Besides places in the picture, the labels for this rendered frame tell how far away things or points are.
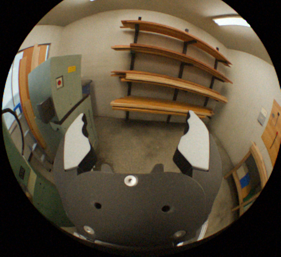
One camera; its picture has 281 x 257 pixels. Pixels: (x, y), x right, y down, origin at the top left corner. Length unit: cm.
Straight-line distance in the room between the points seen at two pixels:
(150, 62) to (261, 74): 273
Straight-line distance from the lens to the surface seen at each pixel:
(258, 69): 272
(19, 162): 86
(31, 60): 229
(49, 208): 104
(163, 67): 195
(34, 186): 85
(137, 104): 159
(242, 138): 256
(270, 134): 242
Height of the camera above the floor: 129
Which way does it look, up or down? 32 degrees down
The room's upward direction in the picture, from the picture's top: 9 degrees clockwise
